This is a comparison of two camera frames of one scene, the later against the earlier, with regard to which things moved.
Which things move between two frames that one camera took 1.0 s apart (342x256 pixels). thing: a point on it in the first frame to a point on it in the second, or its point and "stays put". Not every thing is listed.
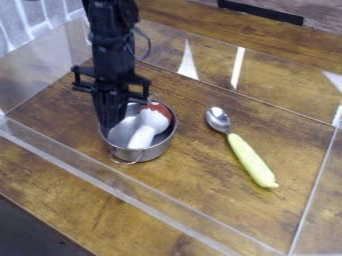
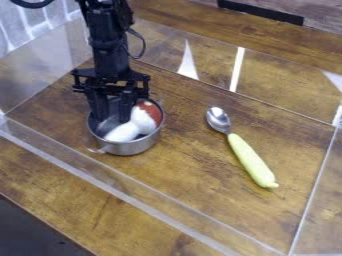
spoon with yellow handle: x=219 y=121 stays put
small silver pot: x=162 y=142 to x=140 y=145
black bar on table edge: x=261 y=13 stays put
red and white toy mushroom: x=155 y=118 to x=146 y=117
